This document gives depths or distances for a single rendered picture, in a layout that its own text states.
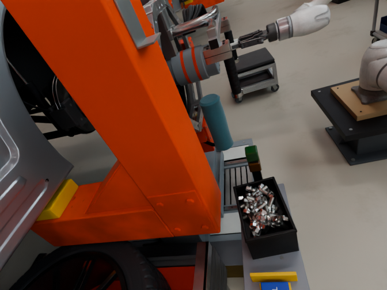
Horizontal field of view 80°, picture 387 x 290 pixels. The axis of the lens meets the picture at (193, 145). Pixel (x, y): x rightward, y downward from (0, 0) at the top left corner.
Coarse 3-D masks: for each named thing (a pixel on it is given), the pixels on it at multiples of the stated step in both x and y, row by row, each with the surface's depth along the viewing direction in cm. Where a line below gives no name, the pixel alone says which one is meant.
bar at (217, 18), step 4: (216, 16) 96; (220, 16) 100; (216, 20) 91; (220, 20) 96; (216, 24) 86; (220, 24) 92; (216, 28) 81; (220, 28) 89; (220, 32) 86; (216, 36) 73; (208, 40) 73; (212, 40) 72; (216, 40) 72; (212, 44) 73; (216, 44) 73; (212, 48) 74
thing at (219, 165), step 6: (216, 150) 161; (216, 156) 158; (222, 156) 158; (216, 162) 153; (222, 162) 154; (216, 168) 149; (222, 168) 150; (216, 174) 145; (222, 174) 146; (216, 180) 141; (222, 180) 143; (222, 186) 139; (222, 192) 136; (222, 198) 133; (222, 204) 130; (222, 210) 127; (222, 216) 126
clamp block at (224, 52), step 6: (222, 42) 77; (228, 42) 75; (204, 48) 78; (216, 48) 75; (222, 48) 75; (228, 48) 75; (204, 54) 77; (210, 54) 77; (216, 54) 77; (222, 54) 76; (228, 54) 76; (210, 60) 78; (216, 60) 78
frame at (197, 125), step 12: (156, 0) 84; (156, 12) 80; (168, 12) 98; (156, 24) 78; (180, 36) 115; (180, 48) 118; (192, 84) 127; (192, 96) 123; (192, 108) 120; (192, 120) 98
